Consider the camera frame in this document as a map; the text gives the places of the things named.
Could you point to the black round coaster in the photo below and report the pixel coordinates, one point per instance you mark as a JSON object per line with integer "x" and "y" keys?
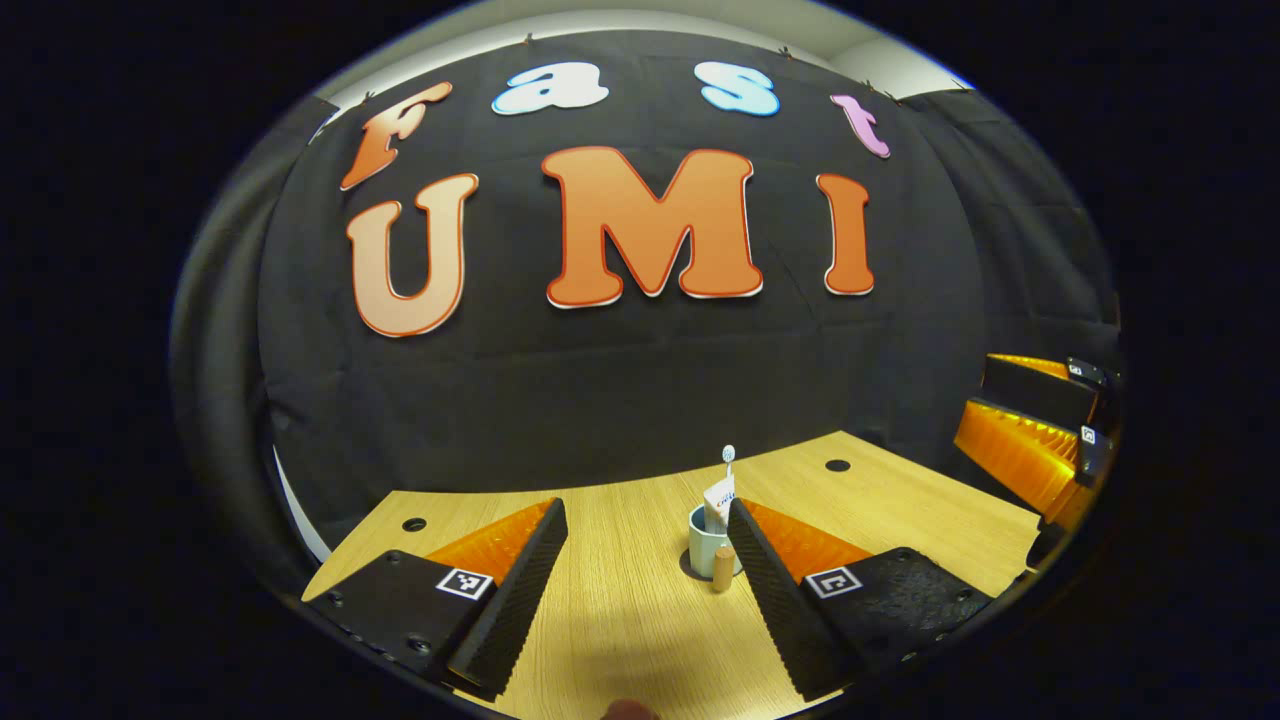
{"x": 686, "y": 568}

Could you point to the white toothpaste tube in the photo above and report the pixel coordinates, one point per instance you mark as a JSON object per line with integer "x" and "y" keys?
{"x": 720, "y": 500}

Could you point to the wooden desktop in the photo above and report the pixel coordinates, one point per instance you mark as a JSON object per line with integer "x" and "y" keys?
{"x": 620, "y": 620}

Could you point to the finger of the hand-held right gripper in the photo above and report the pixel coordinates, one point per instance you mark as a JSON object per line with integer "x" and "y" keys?
{"x": 1035, "y": 390}
{"x": 1020, "y": 450}

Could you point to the white toothbrush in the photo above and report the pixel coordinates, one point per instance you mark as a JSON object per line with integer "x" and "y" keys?
{"x": 728, "y": 453}

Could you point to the black backdrop cloth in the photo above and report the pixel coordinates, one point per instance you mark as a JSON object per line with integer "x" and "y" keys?
{"x": 620, "y": 400}

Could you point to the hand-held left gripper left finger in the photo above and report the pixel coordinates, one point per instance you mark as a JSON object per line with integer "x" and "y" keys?
{"x": 520, "y": 600}

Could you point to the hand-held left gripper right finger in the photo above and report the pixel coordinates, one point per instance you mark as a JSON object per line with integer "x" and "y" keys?
{"x": 775, "y": 600}

